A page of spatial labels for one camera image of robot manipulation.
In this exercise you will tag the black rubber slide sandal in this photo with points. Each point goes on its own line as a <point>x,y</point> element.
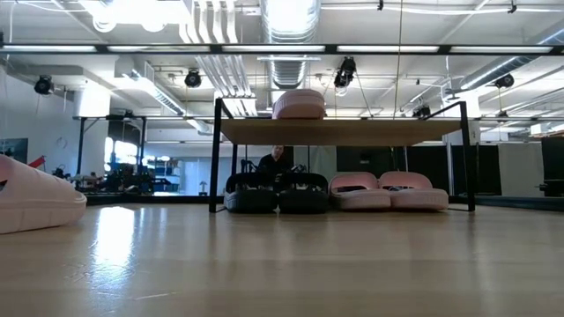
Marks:
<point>251,200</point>
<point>304,201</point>

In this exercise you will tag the pink rubber slide sandal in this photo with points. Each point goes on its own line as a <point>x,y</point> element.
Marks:
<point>299,105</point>
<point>359,198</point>
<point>35,202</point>
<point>418,198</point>

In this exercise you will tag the wooden shelf with black legs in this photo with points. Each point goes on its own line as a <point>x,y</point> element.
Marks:
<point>335,132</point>

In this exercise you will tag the person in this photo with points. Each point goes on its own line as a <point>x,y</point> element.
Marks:
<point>273,165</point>

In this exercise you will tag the black ceiling spot lamp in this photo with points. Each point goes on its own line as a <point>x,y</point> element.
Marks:
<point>422,111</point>
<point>345,72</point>
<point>44,84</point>
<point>504,81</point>
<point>192,78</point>

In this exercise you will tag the background workbench with equipment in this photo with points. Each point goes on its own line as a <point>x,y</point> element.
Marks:
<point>128,180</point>

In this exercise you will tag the black room divider panels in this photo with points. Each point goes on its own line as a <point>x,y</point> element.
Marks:
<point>440,163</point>

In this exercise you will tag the black background rack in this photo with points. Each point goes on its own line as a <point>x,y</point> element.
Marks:
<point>81,145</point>

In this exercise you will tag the red object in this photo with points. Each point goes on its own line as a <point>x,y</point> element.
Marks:
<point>37,161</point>

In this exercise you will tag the black cabinet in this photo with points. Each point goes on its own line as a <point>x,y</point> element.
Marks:
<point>553,167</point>

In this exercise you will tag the silver round ceiling duct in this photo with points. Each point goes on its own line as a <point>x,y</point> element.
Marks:
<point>288,66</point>

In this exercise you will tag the dark wall picture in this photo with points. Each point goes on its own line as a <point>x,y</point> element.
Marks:
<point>15,149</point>

